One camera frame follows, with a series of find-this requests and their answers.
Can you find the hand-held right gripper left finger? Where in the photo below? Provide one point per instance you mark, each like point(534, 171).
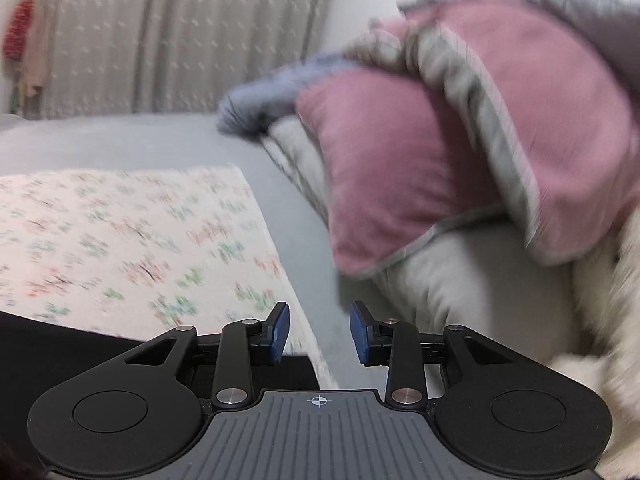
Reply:
point(280, 335)

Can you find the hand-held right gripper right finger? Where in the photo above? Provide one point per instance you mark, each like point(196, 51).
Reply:
point(360, 335)

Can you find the black pants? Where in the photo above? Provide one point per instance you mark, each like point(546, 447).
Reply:
point(50, 345)

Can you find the grey folded quilt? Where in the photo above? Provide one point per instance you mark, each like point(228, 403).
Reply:
point(450, 290)

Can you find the pink pillow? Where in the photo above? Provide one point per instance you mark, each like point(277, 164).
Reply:
point(390, 170)
point(550, 110)

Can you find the floral blanket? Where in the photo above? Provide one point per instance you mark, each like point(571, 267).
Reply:
point(125, 240)

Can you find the blue-grey crumpled blanket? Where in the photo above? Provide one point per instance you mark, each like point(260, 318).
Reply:
point(260, 100)

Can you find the white plush toy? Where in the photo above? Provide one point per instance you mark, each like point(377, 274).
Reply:
point(620, 310)

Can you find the dark fuzzy cloth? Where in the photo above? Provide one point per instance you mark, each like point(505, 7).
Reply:
point(12, 465)

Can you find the grey star-patterned curtain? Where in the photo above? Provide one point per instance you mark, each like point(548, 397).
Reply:
point(175, 35)

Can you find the red floral bag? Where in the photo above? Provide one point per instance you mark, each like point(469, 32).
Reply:
point(20, 25)

